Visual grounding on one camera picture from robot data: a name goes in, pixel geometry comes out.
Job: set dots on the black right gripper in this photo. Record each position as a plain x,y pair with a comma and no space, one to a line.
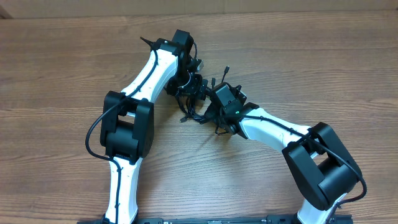
210,116

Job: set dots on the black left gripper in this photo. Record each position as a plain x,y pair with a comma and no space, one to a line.
198,86

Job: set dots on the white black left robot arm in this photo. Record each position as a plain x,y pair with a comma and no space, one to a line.
127,122

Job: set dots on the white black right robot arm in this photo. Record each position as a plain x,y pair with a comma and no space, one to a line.
325,172

